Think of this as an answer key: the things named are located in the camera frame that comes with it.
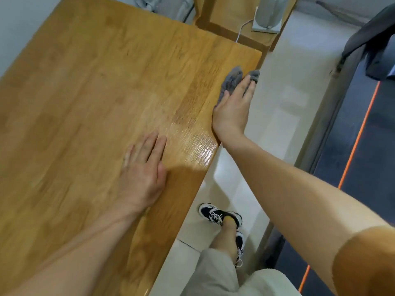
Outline person's left hand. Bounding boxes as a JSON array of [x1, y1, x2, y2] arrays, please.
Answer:
[[118, 131, 168, 214]]

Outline person's right hand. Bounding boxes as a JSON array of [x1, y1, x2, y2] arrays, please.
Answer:
[[212, 75, 257, 147]]

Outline grey cleaning cloth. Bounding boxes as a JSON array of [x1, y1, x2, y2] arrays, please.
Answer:
[[216, 66, 260, 106]]

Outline person's left forearm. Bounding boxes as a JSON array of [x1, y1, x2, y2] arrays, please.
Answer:
[[0, 203, 149, 296]]

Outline person's right forearm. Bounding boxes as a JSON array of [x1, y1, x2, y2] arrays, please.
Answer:
[[220, 132, 387, 294]]

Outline black white sneaker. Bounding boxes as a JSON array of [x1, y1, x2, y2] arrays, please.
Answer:
[[235, 230, 245, 268], [198, 203, 243, 229]]

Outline small wooden side table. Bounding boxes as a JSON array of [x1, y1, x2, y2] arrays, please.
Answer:
[[193, 0, 300, 53]]

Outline person's leg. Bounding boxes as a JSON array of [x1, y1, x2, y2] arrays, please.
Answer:
[[209, 216, 240, 263]]

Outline white device with square base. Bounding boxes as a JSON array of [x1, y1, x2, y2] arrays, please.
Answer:
[[251, 0, 289, 34]]

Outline beige shorts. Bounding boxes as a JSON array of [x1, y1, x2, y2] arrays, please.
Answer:
[[180, 248, 302, 296]]

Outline light grey crumpled cloth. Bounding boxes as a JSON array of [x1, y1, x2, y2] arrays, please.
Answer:
[[134, 0, 163, 13]]

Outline dark grey jacket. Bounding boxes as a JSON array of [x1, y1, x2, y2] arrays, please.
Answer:
[[340, 3, 395, 81]]

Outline orange sleeve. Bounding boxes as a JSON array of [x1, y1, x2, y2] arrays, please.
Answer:
[[331, 225, 395, 296]]

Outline white cable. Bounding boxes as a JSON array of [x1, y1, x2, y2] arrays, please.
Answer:
[[236, 18, 258, 44]]

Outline grey metal frame rail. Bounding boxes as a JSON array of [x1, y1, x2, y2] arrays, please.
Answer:
[[256, 46, 368, 270]]

